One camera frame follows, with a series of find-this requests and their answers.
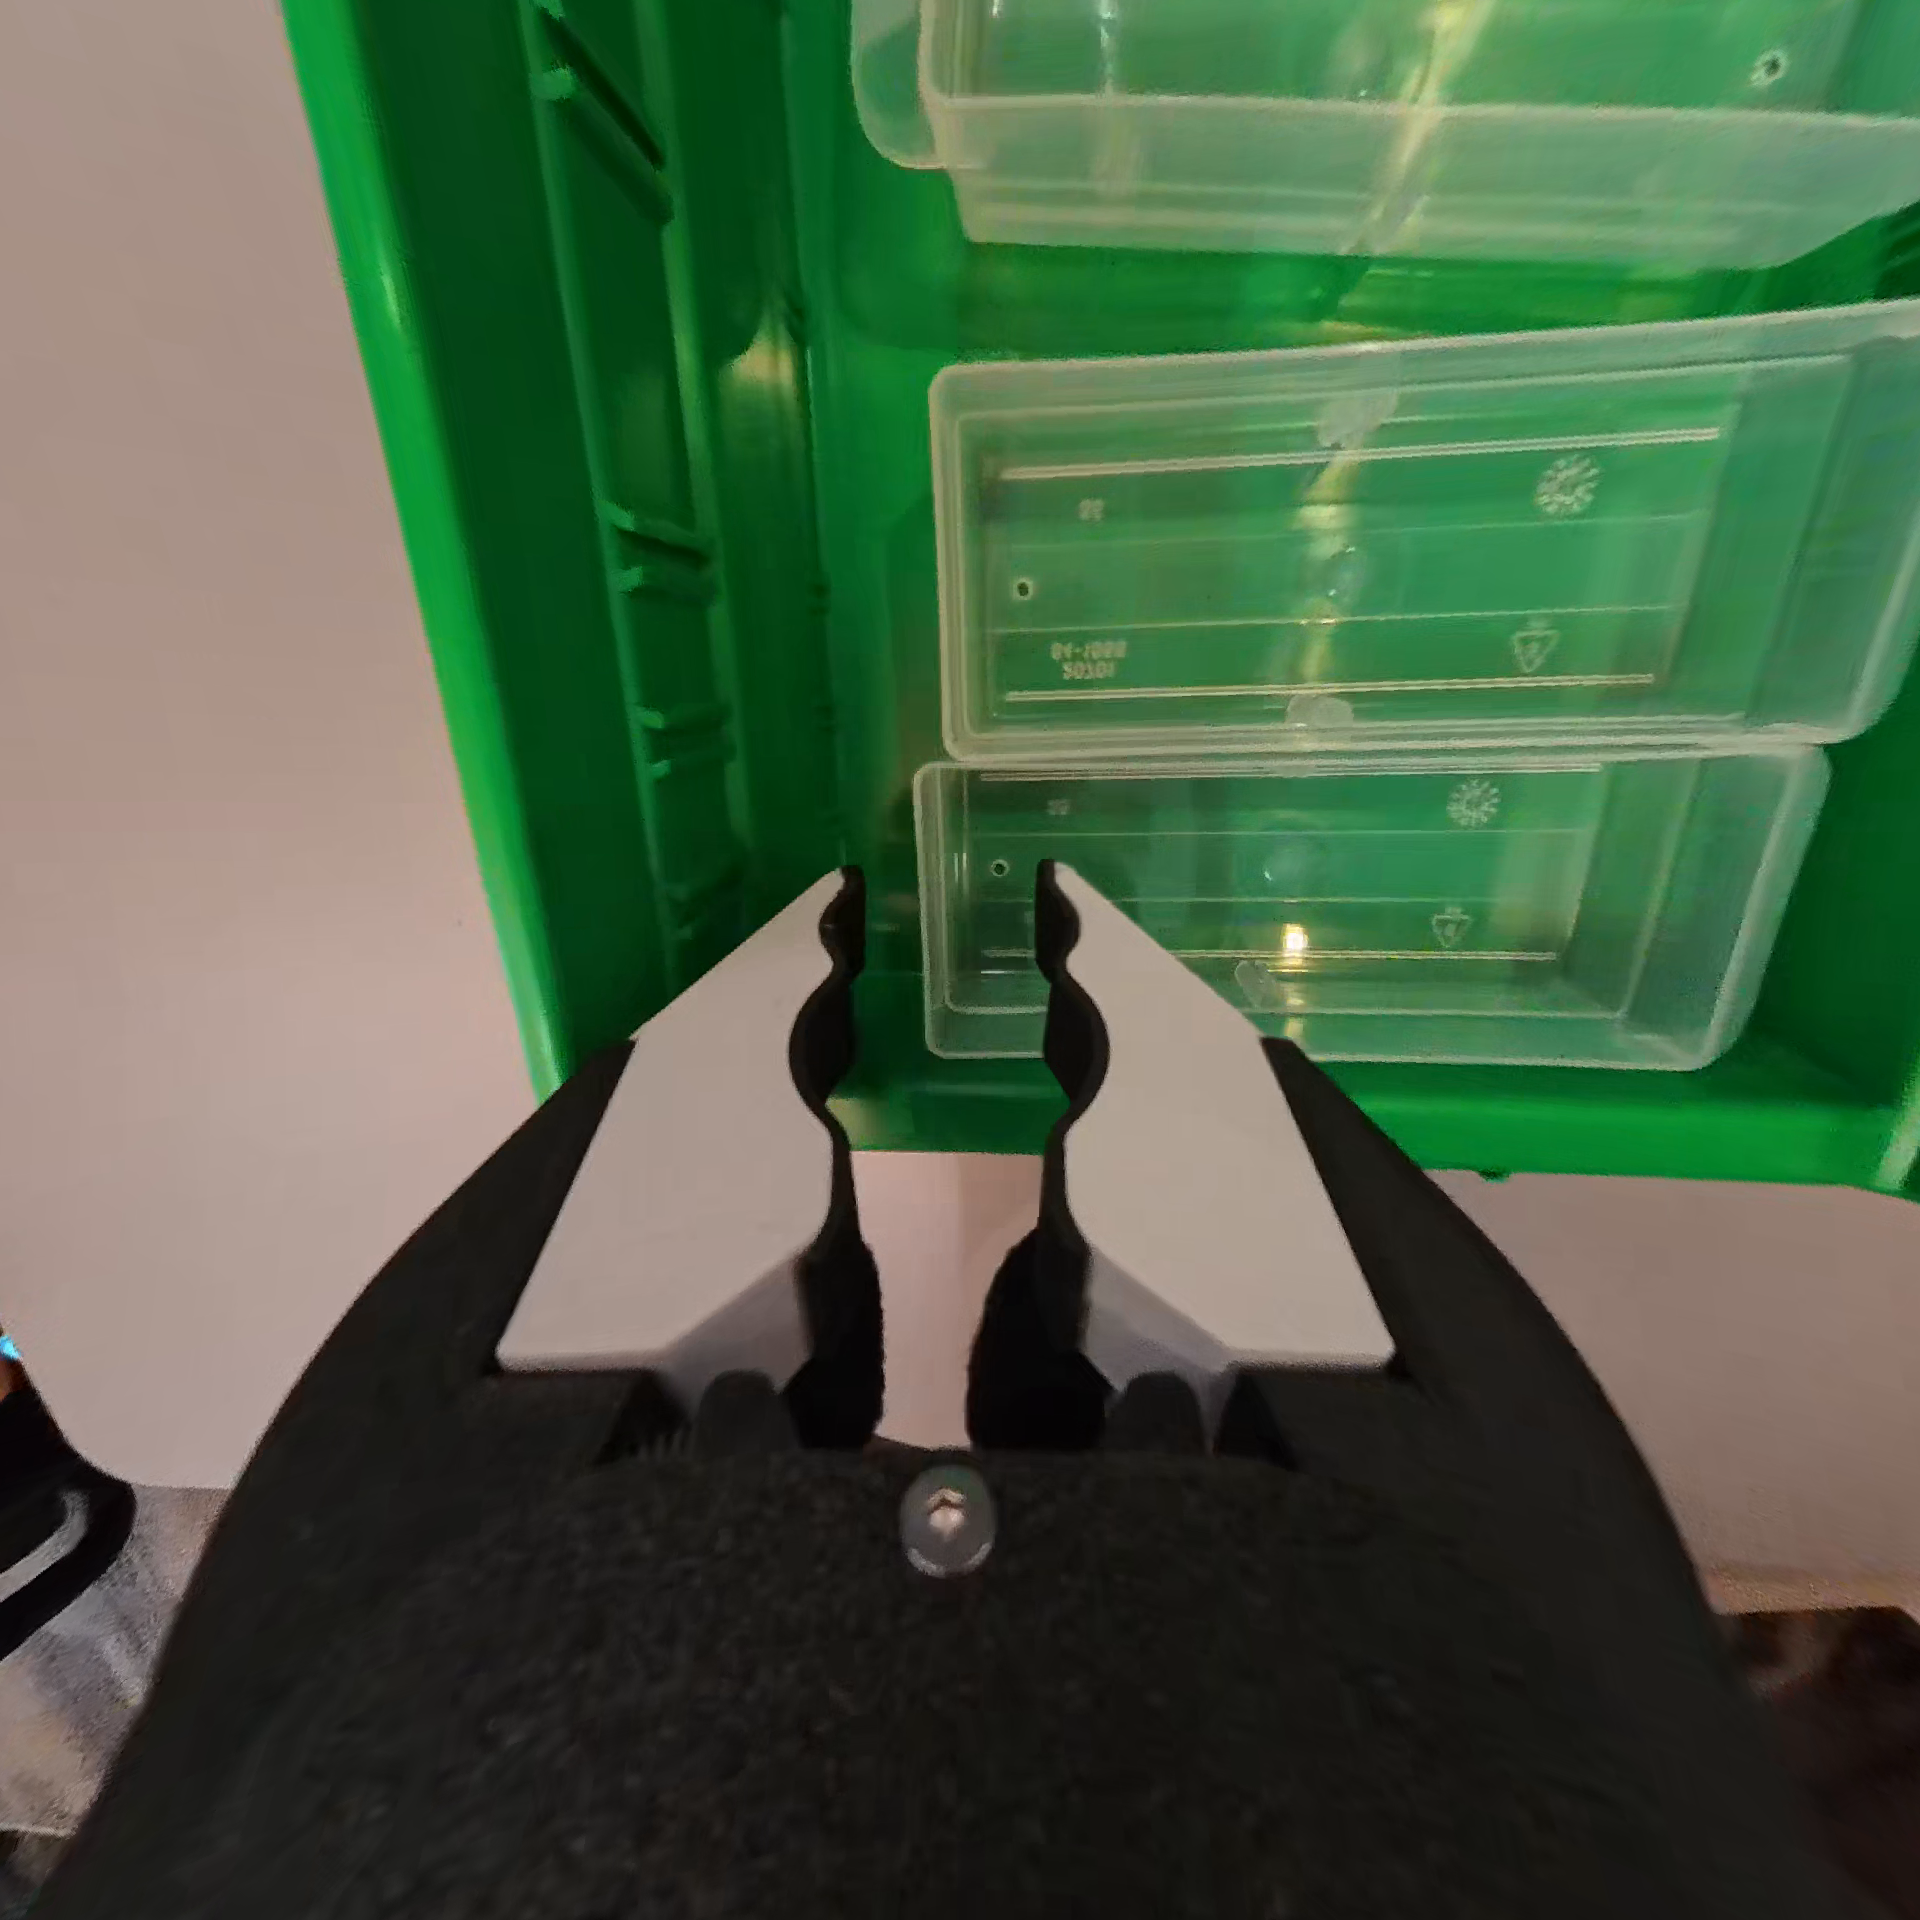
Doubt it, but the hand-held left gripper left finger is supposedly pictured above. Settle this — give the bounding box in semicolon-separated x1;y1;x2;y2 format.
497;865;873;1404

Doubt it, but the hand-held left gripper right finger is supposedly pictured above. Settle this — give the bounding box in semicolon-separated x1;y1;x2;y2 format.
1030;859;1401;1404

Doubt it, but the clear plastic drawer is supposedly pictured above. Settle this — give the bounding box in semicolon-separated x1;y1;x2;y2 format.
848;0;1920;274
910;746;1835;1073
926;299;1920;770

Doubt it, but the green plastic bin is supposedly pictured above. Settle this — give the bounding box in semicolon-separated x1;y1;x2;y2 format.
278;0;1920;1204

